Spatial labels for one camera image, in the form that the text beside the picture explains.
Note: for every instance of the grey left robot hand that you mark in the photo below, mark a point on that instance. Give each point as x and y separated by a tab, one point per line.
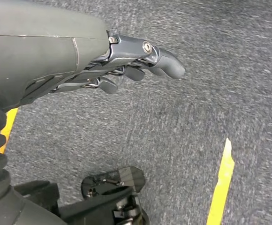
32	56

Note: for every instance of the yellow floor tape strip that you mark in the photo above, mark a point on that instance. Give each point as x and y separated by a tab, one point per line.
9	124
221	186

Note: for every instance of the dark robot foot plate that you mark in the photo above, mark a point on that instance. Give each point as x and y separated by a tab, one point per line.
117	180

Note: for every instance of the black robot leg mechanism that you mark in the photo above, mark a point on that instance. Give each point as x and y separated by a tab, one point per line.
91	208

